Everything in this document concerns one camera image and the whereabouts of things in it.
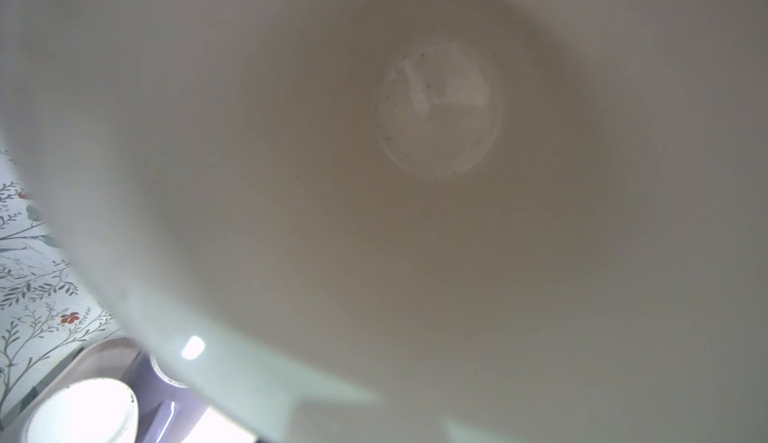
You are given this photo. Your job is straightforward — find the light blue mug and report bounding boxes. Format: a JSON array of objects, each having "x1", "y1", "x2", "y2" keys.
[{"x1": 1, "y1": 0, "x2": 767, "y2": 442}]

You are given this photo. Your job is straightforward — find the purple mug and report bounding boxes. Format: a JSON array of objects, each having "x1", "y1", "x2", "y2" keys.
[{"x1": 122, "y1": 352, "x2": 209, "y2": 442}]

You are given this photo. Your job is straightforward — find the white mug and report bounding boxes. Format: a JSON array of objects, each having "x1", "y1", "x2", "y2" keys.
[{"x1": 21, "y1": 378, "x2": 139, "y2": 443}]

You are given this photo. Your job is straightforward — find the floral table cover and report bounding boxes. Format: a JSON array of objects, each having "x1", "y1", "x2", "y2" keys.
[{"x1": 1, "y1": 149, "x2": 120, "y2": 428}]

